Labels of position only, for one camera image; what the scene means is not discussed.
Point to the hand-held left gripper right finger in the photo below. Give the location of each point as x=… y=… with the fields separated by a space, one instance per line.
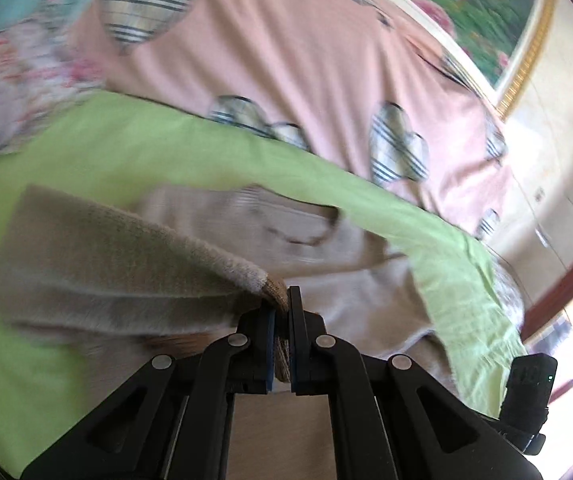
x=297 y=355

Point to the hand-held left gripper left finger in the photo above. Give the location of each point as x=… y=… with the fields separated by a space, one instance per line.
x=270 y=350

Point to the grey-beige knit sweater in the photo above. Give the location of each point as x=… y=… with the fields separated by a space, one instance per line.
x=116 y=270

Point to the light green bed sheet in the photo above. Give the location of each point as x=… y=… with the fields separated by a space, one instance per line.
x=116 y=150

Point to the pink heart-print quilt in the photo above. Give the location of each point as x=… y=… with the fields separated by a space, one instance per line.
x=291 y=50

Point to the floral ruffled cloth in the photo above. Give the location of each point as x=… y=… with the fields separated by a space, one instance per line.
x=6 y=85

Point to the gold-framed landscape painting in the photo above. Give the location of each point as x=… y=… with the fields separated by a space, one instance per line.
x=466 y=10

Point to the brown wooden door frame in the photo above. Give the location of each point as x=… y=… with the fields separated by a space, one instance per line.
x=566 y=285

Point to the white wall socket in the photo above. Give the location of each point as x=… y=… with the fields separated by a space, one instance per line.
x=539 y=193

